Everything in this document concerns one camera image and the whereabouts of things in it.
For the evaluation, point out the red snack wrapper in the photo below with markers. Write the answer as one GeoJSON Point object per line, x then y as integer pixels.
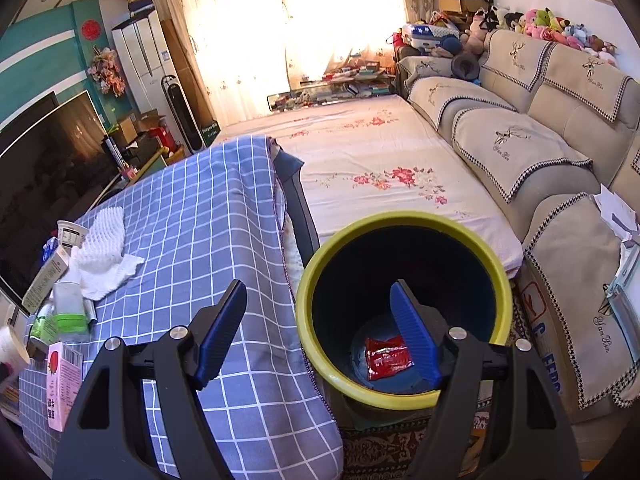
{"type": "Point", "coordinates": [385, 357]}

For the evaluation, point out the black flat television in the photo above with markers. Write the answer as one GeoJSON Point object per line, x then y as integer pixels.
{"type": "Point", "coordinates": [45, 175]}

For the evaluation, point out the black tower fan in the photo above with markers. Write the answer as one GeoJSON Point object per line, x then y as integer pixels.
{"type": "Point", "coordinates": [180, 115]}

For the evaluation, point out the yellow green television stand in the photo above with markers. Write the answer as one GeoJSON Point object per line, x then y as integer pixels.
{"type": "Point", "coordinates": [155, 157]}

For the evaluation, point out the dark hat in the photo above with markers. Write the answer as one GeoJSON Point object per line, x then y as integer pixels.
{"type": "Point", "coordinates": [465, 67]}

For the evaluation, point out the printed cardboard box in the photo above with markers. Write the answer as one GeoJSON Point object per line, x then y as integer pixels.
{"type": "Point", "coordinates": [535, 310]}

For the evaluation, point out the clear plastic bag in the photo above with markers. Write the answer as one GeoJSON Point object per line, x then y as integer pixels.
{"type": "Point", "coordinates": [627, 290]}

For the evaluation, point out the yellow-rimmed dark trash bin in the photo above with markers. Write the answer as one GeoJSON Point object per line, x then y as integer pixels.
{"type": "Point", "coordinates": [350, 280]}

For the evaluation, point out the pink drink carton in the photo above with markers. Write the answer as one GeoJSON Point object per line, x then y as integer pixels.
{"type": "Point", "coordinates": [62, 390]}

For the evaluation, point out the pile of books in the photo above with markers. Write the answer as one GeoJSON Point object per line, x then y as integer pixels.
{"type": "Point", "coordinates": [350, 80]}

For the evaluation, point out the white papers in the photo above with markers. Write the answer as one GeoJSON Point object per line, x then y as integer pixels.
{"type": "Point", "coordinates": [612, 210]}

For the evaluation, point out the red fire extinguisher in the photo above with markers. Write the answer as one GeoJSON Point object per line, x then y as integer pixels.
{"type": "Point", "coordinates": [165, 137]}

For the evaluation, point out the blue flat box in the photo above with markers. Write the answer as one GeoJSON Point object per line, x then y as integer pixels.
{"type": "Point", "coordinates": [140, 5]}

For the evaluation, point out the cream curtains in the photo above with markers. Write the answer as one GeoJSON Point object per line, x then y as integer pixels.
{"type": "Point", "coordinates": [240, 35]}

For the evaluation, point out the green box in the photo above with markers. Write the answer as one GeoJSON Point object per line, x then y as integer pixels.
{"type": "Point", "coordinates": [210, 132]}

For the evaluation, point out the artificial flower decoration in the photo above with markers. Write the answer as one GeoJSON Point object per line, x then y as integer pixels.
{"type": "Point", "coordinates": [106, 72]}

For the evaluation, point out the blue checked tablecloth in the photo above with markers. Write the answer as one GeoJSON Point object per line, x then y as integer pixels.
{"type": "Point", "coordinates": [200, 220]}

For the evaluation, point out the small green bottle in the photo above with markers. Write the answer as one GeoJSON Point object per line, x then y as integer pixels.
{"type": "Point", "coordinates": [42, 327]}

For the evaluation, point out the open cardboard boxes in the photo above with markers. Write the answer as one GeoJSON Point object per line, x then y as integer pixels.
{"type": "Point", "coordinates": [127, 130]}

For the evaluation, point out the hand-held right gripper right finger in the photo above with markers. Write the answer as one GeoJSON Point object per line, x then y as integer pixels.
{"type": "Point", "coordinates": [415, 340]}

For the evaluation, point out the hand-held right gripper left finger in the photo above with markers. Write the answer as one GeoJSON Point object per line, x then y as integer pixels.
{"type": "Point", "coordinates": [220, 335]}

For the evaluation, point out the white tall cabinet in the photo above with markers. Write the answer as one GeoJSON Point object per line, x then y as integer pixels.
{"type": "Point", "coordinates": [145, 60]}

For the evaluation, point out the pile of plush toys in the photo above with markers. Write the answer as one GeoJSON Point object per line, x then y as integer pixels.
{"type": "Point", "coordinates": [540, 22]}

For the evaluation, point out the beige carton box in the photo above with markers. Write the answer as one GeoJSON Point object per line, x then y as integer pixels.
{"type": "Point", "coordinates": [45, 275]}

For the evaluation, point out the dark table frame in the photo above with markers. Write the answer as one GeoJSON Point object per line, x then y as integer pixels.
{"type": "Point", "coordinates": [300, 200]}

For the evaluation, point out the floral bed sheet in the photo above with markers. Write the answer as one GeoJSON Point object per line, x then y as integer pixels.
{"type": "Point", "coordinates": [375, 145]}

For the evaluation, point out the beige cup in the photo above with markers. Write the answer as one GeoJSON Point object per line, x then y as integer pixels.
{"type": "Point", "coordinates": [10, 350]}

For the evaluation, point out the dark patterned rug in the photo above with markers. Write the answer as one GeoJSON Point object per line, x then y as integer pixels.
{"type": "Point", "coordinates": [380, 450]}

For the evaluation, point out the beige sofa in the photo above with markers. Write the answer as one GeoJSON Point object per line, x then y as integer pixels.
{"type": "Point", "coordinates": [550, 110]}

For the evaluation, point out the blue white bag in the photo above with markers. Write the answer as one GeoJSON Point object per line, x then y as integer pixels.
{"type": "Point", "coordinates": [425, 35]}

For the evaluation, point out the red round wall ornament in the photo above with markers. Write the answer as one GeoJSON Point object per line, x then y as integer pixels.
{"type": "Point", "coordinates": [89, 29]}

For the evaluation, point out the clear bottle with green cap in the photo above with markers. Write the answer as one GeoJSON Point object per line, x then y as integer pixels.
{"type": "Point", "coordinates": [70, 320]}

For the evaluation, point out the white paper cup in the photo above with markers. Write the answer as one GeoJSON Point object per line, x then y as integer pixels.
{"type": "Point", "coordinates": [72, 234]}

